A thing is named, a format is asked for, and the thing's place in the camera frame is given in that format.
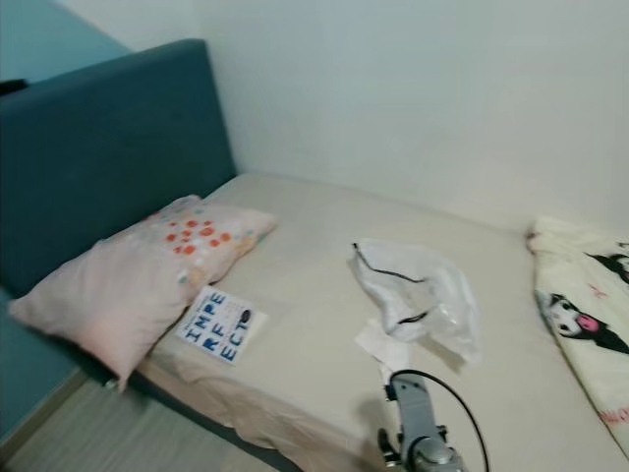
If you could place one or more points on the white tissue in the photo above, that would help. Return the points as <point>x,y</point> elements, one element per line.
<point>383,349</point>

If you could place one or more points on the clear plastic bag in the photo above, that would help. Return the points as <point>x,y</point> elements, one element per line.
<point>437,295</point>

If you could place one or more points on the white blue lettered book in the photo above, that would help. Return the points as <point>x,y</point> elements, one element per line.
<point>221,324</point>

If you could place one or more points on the cream cartoon print blanket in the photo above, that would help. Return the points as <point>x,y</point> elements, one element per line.
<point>590,295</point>

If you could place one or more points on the pink dotted pillow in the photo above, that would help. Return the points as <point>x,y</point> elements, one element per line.
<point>108,290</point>

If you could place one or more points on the cream sheeted bed mattress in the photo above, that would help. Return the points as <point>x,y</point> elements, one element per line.
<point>305,226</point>

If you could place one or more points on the teal upholstered headboard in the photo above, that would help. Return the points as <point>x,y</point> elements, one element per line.
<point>108,147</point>

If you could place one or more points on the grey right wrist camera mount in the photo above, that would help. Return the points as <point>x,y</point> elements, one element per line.
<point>415,408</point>

